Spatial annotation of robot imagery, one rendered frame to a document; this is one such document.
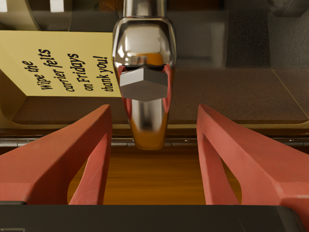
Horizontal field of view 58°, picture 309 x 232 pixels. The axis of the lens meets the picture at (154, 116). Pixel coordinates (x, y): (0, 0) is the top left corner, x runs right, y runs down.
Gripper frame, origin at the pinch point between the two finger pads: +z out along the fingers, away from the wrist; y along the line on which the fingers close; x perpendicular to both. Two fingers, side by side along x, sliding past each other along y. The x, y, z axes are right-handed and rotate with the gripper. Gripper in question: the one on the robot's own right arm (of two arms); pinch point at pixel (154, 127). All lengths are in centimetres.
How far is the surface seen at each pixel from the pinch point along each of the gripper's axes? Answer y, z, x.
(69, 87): 5.7, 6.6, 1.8
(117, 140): 4.3, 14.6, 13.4
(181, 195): -3.3, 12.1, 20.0
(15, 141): 16.0, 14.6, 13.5
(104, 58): 2.8, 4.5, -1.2
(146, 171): 1.0, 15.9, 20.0
